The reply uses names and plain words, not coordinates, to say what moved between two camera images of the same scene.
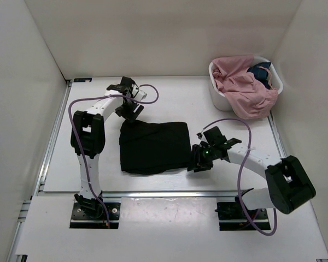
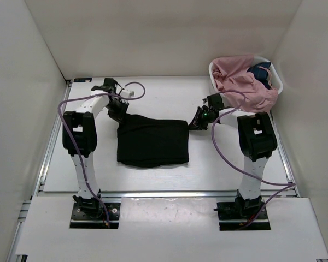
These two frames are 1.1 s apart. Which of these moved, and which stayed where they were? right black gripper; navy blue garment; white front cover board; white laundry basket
Moved: right black gripper
Stayed: white front cover board; white laundry basket; navy blue garment
